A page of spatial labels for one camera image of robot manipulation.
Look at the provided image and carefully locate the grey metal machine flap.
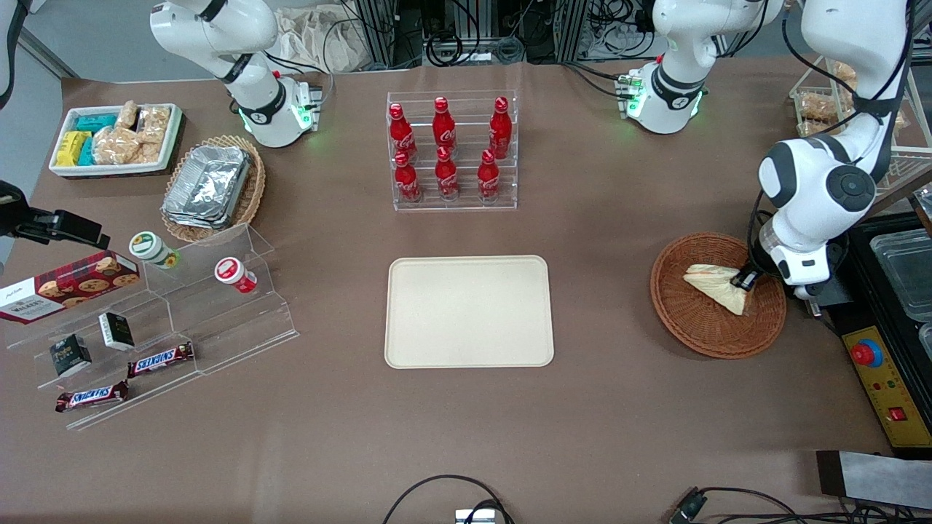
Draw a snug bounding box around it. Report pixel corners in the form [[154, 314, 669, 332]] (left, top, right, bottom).
[[802, 277, 853, 319]]

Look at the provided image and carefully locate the beige cloth bag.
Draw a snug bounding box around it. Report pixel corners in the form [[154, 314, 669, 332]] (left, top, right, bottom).
[[275, 6, 366, 74]]

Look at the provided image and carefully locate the clear plastic container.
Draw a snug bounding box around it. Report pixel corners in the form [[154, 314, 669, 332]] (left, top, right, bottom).
[[869, 229, 932, 323]]

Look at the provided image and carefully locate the black machine cable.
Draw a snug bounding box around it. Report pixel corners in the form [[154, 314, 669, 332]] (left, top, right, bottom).
[[747, 189, 773, 257]]

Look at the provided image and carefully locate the beige plastic serving tray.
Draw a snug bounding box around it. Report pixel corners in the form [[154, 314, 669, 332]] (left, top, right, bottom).
[[384, 255, 556, 370]]

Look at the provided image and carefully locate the snickers chocolate bar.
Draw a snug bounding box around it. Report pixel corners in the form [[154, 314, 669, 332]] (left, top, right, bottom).
[[55, 380, 130, 414], [127, 341, 196, 379]]

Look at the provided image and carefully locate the clear acrylic bottle rack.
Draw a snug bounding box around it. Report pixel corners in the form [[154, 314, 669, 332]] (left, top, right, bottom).
[[386, 90, 519, 213]]

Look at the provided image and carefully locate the stack of foil containers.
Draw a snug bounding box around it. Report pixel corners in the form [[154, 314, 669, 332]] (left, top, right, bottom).
[[162, 146, 253, 231]]

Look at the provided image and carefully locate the white wire snack rack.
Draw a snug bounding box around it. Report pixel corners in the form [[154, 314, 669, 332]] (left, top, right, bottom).
[[789, 55, 932, 199]]

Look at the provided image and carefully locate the clear acrylic stepped stand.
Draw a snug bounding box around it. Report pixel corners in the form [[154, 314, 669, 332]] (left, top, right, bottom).
[[6, 222, 300, 432]]

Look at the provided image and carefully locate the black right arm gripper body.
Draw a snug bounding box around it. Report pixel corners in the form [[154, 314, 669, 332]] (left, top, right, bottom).
[[0, 180, 31, 238]]

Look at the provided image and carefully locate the grey metal plate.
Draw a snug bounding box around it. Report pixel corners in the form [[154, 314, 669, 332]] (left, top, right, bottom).
[[815, 450, 932, 511]]

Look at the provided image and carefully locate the black cable with plug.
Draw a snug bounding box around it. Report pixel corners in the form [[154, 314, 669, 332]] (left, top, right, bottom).
[[668, 485, 932, 524]]

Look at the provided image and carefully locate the white rectangular snack tray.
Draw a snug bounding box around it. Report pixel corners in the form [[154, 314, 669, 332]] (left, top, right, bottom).
[[49, 103, 184, 180]]

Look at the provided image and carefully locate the round brown wicker basket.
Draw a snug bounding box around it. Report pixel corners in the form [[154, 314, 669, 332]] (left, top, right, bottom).
[[650, 231, 787, 360]]

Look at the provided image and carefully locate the triangular sandwich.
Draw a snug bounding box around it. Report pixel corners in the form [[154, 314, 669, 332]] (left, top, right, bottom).
[[682, 263, 751, 317]]

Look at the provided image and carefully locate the black sealing machine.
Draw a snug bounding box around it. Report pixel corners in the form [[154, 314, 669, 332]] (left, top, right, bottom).
[[801, 186, 932, 461]]

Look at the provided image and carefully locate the red tartan cookie box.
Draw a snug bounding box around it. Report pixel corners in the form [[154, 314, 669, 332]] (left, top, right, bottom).
[[0, 250, 141, 325]]

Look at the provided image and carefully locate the black looped cable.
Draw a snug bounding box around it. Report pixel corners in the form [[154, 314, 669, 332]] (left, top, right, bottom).
[[382, 474, 516, 524]]

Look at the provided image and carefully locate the red lid yogurt cup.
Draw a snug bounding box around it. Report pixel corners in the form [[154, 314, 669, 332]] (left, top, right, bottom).
[[214, 257, 258, 295]]

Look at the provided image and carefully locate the small black white box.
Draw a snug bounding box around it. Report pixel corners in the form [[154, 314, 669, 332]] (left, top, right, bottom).
[[98, 311, 136, 352]]

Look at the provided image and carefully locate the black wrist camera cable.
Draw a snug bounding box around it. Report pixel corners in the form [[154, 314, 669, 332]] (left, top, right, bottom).
[[782, 0, 915, 121]]

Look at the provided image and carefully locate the yellow snack packet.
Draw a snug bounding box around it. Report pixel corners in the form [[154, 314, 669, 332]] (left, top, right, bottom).
[[56, 131, 92, 167]]

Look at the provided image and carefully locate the green lid yogurt cup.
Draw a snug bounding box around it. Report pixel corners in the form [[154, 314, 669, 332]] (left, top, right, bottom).
[[129, 231, 180, 271]]

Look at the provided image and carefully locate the red cola bottle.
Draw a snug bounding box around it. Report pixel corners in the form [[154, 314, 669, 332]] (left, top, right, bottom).
[[489, 97, 513, 160], [393, 151, 423, 204], [433, 97, 457, 151], [388, 103, 419, 159], [435, 146, 461, 202], [477, 149, 502, 202]]

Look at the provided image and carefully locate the oval light wicker basket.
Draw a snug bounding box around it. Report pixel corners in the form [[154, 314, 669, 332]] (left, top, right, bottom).
[[161, 135, 267, 244]]

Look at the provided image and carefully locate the red emergency stop button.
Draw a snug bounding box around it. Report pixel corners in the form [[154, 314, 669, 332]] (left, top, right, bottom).
[[851, 338, 885, 370]]

